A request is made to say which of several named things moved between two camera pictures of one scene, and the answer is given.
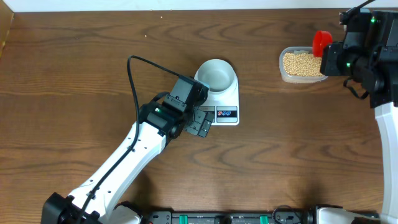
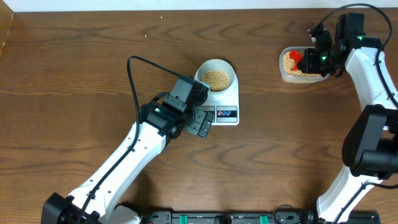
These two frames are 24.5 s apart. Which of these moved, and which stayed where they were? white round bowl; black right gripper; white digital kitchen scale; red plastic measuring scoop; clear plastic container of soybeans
Moved: red plastic measuring scoop; black right gripper
Stayed: white digital kitchen scale; white round bowl; clear plastic container of soybeans
